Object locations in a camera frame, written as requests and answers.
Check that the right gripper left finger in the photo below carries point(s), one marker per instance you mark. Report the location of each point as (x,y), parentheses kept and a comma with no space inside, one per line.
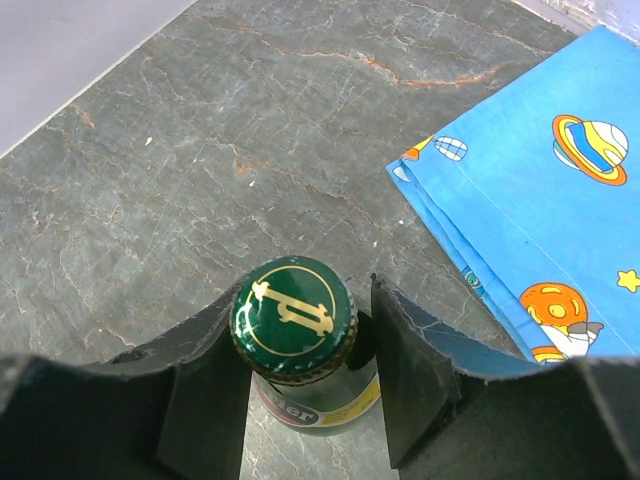
(172,408)

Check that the green glass bottle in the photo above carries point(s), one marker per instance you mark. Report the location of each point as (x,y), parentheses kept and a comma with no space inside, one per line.
(309,342)

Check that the blue patterned cloth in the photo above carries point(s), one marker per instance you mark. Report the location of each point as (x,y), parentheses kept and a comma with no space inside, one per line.
(534,196)

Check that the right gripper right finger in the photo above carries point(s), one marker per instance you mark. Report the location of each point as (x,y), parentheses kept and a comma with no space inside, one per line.
(456,408)

